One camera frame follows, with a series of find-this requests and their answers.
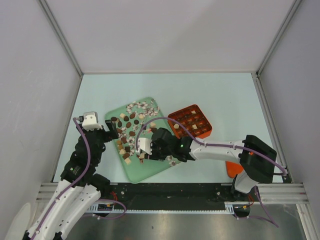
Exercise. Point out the green floral tray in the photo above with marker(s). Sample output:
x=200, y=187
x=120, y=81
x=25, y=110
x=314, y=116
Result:
x=133, y=120

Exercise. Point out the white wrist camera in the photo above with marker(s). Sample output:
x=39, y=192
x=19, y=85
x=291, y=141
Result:
x=144, y=145
x=89, y=121

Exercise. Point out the orange chocolate box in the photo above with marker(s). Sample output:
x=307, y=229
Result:
x=197, y=124

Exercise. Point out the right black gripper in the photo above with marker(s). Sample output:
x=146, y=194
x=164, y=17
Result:
x=154, y=157

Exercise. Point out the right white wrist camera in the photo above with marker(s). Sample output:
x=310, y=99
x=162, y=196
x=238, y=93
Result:
x=144, y=145

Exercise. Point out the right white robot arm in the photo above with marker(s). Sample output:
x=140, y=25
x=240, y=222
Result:
x=255, y=157

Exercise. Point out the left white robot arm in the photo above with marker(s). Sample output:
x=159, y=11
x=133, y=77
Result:
x=79, y=186

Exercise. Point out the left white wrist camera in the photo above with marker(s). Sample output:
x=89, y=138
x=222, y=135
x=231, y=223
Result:
x=89, y=121

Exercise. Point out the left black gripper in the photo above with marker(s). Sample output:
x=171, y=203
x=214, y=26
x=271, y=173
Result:
x=109, y=135

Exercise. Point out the brown square chocolate low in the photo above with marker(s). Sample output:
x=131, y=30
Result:
x=126, y=155

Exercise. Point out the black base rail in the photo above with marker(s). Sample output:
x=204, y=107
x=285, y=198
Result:
x=172, y=196

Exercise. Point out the white square chocolate low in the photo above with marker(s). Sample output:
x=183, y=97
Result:
x=128, y=161

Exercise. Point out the orange box lid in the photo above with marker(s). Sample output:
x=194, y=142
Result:
x=233, y=169

